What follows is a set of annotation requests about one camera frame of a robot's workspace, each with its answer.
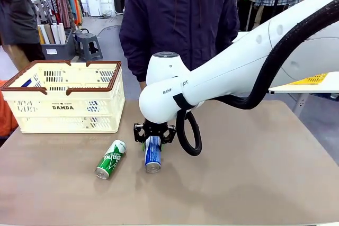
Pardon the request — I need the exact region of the cream basket with brown rim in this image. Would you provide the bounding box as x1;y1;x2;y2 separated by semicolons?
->
0;60;126;134

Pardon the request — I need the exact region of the bystander in dark jacket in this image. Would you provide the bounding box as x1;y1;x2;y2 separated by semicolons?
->
0;0;46;71

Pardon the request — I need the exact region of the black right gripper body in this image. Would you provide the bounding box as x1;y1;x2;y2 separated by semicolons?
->
144;119;170;138

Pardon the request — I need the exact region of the grey storage bin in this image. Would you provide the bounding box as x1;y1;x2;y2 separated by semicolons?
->
41;30;78;60

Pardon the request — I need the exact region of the grey plastic stool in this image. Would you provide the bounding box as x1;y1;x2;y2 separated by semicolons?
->
75;32;104;62

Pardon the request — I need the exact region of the person in purple jacket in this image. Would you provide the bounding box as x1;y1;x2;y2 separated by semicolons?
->
119;0;240;83

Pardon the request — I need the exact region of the green Chilsung cider can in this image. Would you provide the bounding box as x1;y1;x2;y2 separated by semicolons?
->
95;139;127;180

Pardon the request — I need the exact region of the blue Pocari Sweat can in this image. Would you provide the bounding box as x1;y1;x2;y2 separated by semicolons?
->
144;135;163;174

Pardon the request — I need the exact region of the yellow plastic shopping basket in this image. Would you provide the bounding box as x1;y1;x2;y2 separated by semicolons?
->
287;73;329;86

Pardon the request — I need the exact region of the paper rolls bundle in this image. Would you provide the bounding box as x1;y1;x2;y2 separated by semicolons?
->
38;22;67;45

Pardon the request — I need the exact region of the white floor appliance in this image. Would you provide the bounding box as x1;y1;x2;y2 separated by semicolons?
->
87;0;102;17

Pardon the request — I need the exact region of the orange fabric item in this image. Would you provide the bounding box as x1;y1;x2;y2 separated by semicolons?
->
0;79;19;137

